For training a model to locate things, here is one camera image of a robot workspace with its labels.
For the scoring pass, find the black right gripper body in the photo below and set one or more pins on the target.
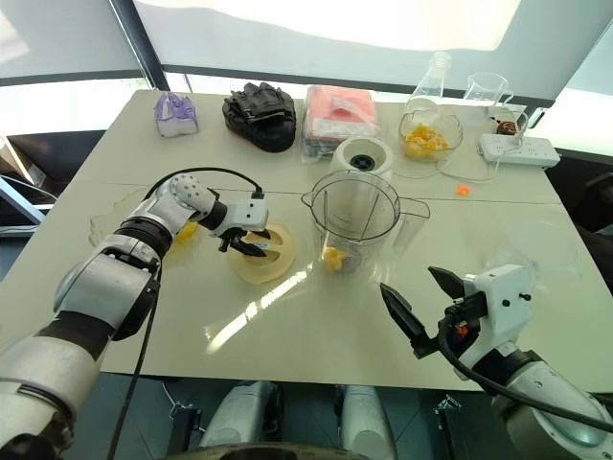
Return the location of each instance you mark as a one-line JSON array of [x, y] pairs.
[[467, 309]]

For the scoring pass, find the dark window frame post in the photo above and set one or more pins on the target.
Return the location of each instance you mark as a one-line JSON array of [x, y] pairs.
[[136, 43]]

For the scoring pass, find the round glass bowl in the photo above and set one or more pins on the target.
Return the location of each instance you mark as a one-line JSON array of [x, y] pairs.
[[455, 131]]

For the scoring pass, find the cream blender lid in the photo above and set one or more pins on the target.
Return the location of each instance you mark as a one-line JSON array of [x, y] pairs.
[[273, 268]]

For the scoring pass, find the small orange scrap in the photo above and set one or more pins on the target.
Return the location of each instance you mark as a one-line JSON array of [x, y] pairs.
[[463, 190]]

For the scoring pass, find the black glove pile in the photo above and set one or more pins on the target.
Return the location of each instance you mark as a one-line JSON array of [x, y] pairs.
[[261, 117]]

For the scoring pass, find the purple and white pouch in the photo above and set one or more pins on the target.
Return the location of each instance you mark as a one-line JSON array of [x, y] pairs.
[[176, 117]]

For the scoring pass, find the grey metal stand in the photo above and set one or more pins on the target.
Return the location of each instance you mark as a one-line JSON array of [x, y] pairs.
[[19, 191]]

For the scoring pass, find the empty clear plastic bowl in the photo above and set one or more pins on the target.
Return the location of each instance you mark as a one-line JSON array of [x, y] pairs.
[[551, 249]]

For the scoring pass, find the clear blender jar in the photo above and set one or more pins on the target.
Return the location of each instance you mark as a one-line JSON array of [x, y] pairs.
[[354, 225]]

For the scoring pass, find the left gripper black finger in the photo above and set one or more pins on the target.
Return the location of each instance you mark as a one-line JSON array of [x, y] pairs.
[[251, 250], [258, 235]]

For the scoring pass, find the white blender base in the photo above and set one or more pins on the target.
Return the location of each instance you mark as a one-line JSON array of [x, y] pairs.
[[364, 155]]

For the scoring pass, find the small dark brown item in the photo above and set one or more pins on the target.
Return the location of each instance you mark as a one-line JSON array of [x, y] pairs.
[[506, 129]]

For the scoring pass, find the pink packet stack in plastic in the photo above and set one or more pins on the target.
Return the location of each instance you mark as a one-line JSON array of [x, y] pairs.
[[337, 112]]

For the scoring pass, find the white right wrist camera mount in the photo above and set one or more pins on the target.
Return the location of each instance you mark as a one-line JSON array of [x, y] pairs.
[[507, 297]]

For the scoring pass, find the clear glass conical flask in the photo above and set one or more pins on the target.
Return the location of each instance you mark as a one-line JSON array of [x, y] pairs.
[[428, 86]]

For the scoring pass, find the scalloped glass bowl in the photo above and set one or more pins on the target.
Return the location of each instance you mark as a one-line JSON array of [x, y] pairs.
[[107, 223]]

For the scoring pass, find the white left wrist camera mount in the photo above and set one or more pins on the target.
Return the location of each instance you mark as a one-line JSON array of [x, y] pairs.
[[246, 215]]

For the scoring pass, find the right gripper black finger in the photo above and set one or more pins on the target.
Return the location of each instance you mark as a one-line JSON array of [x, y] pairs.
[[402, 311], [447, 282]]

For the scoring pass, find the white power strip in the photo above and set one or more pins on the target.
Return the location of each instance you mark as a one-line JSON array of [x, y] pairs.
[[522, 151]]

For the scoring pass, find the clear glass beaker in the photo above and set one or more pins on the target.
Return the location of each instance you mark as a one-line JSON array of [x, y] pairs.
[[486, 88]]

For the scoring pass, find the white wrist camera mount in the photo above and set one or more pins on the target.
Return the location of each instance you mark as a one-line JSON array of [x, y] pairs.
[[246, 215], [507, 297]]

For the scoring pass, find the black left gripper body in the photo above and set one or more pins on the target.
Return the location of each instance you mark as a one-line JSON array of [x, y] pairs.
[[230, 238]]

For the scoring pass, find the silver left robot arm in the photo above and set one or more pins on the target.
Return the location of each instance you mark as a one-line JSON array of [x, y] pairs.
[[105, 287]]

